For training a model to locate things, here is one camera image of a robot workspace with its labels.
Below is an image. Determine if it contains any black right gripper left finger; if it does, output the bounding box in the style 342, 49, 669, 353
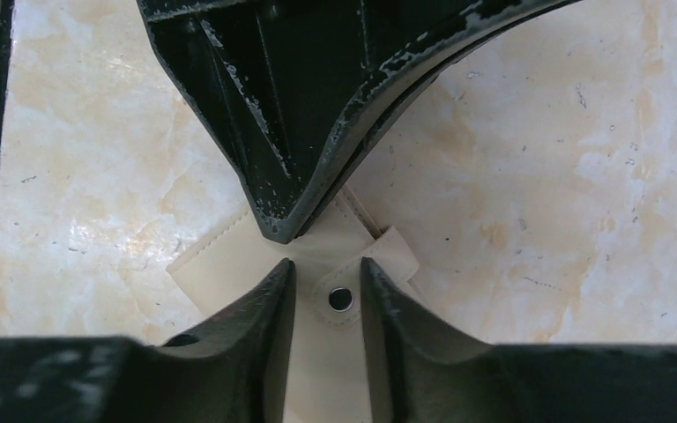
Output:
0, 260, 296, 422

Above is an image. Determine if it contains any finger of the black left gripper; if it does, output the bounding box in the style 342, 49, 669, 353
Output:
138, 0, 563, 244

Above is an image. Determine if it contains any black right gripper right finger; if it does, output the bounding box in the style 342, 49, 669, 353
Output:
361, 257, 677, 422

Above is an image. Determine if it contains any beige card holder wallet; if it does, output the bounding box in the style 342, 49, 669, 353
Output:
167, 187, 420, 422

